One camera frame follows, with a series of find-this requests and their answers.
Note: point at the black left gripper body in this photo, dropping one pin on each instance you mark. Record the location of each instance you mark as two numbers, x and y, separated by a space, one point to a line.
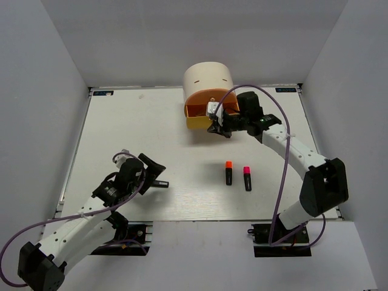
136 185

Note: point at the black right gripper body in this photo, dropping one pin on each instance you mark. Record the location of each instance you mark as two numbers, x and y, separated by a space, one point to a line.
236 122

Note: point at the green highlighter marker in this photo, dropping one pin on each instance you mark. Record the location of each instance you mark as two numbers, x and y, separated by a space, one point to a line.
160 184

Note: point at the orange highlighter marker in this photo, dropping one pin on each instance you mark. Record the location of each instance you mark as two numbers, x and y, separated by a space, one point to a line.
229 173

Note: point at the cream round drawer container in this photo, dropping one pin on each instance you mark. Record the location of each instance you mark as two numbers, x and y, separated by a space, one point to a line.
203 83

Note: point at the pink highlighter marker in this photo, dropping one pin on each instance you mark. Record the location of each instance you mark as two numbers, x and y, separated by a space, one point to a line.
247 178

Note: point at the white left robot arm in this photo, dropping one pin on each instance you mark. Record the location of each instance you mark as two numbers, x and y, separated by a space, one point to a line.
43 266

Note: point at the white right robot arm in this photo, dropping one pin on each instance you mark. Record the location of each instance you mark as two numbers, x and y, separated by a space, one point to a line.
324 180

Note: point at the blue right corner label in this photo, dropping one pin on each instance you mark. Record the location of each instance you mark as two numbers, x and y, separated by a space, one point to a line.
285 90

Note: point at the blue corner label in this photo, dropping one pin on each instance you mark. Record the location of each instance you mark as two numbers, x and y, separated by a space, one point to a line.
285 90
103 93

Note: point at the blue left corner label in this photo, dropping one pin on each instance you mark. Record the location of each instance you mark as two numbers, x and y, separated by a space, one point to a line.
103 93

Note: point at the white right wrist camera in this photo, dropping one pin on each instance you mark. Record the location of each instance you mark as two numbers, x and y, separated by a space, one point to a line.
214 110

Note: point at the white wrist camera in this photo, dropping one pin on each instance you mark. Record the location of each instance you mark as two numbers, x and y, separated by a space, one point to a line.
214 110
120 158

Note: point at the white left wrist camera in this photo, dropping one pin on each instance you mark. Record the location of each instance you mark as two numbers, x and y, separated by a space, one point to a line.
120 158

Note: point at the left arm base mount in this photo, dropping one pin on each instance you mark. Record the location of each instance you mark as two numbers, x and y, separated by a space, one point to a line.
135 241

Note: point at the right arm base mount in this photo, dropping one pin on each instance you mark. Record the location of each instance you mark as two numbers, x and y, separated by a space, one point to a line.
295 246

